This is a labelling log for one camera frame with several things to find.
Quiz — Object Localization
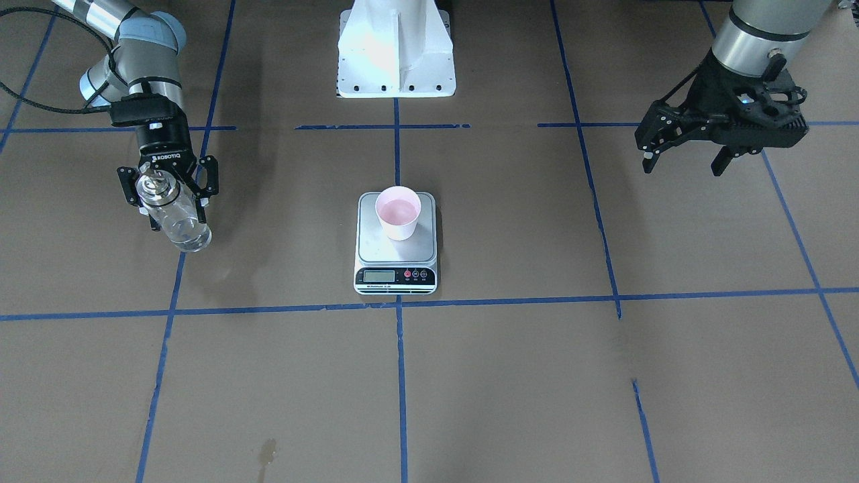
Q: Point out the glass sauce dispenser bottle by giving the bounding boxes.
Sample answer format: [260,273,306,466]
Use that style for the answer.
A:
[135,169,212,253]

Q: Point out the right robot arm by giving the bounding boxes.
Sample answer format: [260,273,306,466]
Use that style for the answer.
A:
[58,1,219,223]

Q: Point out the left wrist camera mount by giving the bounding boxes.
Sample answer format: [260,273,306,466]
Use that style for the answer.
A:
[730,80,807,129]

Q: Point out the digital kitchen scale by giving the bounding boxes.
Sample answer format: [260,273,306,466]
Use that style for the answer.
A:
[353,192,439,294]

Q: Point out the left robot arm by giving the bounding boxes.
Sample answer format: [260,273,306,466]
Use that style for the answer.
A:
[634,1,829,176]

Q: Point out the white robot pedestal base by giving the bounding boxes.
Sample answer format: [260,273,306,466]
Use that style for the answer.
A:
[336,1,457,99]

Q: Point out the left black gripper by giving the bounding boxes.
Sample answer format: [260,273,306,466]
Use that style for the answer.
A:
[634,55,809,177]

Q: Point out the blue tape grid lines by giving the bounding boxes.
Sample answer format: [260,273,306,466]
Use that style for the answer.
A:
[2,1,857,482]

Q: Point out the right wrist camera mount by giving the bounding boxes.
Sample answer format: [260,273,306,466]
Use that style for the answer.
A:
[107,93,179,127]

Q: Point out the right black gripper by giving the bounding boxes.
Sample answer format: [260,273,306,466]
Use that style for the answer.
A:
[117,119,219,231]

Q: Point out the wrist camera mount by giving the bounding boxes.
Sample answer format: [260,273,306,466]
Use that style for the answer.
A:
[730,80,807,129]
[107,93,179,127]

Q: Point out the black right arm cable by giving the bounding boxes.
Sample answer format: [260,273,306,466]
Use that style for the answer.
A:
[0,7,121,115]

